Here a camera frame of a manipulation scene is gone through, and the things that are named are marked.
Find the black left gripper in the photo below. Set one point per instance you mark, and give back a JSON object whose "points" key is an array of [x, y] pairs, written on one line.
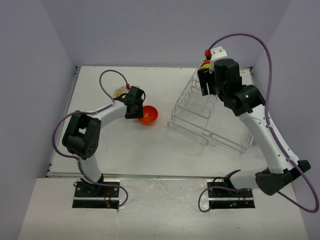
{"points": [[139, 114]]}

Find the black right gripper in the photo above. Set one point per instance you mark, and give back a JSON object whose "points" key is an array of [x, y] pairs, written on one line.
{"points": [[206, 77]]}

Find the yellow-green plastic bowl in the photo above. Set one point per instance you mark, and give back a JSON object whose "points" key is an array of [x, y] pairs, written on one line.
{"points": [[205, 66]]}

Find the orange plastic bowl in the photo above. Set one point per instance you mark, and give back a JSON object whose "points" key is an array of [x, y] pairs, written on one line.
{"points": [[207, 61], [150, 115]]}

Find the white patterned bowl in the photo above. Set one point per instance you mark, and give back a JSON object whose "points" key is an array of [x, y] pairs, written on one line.
{"points": [[119, 91]]}

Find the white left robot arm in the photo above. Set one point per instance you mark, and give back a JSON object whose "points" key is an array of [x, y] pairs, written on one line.
{"points": [[82, 135]]}

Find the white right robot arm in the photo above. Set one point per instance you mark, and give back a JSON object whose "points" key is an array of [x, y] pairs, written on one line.
{"points": [[222, 78]]}

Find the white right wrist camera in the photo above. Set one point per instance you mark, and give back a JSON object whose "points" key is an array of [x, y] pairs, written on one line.
{"points": [[217, 53]]}

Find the white wire dish rack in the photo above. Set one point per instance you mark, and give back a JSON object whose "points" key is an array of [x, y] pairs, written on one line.
{"points": [[206, 117]]}

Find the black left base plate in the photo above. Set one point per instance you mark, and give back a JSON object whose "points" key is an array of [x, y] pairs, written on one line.
{"points": [[89, 196]]}

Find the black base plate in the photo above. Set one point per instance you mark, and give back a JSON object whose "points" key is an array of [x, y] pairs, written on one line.
{"points": [[225, 199], [89, 196]]}

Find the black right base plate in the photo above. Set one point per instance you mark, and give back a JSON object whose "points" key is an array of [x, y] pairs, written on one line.
{"points": [[225, 199]]}

